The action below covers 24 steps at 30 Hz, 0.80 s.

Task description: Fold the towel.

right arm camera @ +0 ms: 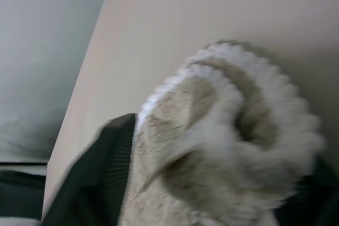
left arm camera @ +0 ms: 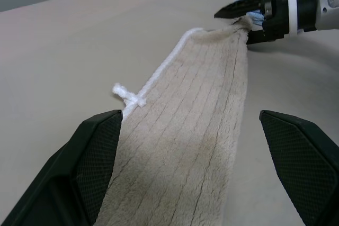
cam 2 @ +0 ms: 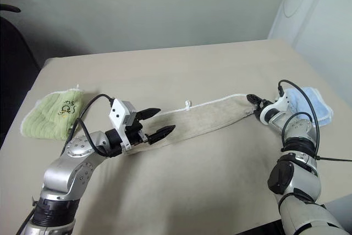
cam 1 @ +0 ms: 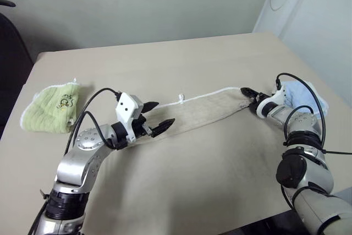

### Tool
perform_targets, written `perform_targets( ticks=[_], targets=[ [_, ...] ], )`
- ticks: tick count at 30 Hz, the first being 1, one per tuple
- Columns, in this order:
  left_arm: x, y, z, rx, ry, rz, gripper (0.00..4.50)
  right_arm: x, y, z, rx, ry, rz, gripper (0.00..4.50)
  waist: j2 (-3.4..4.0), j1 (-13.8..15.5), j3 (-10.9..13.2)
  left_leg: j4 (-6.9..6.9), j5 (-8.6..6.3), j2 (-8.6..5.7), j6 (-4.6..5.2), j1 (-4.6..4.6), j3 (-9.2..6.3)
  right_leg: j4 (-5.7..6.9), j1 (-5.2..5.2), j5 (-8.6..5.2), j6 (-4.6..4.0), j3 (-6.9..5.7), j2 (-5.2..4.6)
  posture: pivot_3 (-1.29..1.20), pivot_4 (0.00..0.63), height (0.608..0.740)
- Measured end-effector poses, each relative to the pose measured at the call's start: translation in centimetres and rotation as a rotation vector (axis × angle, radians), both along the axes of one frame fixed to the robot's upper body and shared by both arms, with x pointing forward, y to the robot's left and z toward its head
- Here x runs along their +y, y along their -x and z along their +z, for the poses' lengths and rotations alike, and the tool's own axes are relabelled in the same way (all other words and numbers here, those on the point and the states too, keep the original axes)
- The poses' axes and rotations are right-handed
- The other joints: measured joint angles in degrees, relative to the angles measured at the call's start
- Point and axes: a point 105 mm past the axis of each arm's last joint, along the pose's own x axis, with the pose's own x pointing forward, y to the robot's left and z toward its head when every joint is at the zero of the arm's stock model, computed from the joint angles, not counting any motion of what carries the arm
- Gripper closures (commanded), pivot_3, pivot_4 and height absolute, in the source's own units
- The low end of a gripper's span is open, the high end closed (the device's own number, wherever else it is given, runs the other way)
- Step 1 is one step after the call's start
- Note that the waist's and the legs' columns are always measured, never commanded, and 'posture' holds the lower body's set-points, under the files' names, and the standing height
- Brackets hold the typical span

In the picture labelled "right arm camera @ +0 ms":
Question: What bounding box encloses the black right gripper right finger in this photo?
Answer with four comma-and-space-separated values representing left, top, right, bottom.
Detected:
272, 157, 339, 226

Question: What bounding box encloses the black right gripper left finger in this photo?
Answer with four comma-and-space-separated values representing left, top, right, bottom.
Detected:
42, 113, 139, 226

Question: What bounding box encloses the beige towel with white trim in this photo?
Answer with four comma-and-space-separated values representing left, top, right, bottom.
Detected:
115, 40, 325, 226

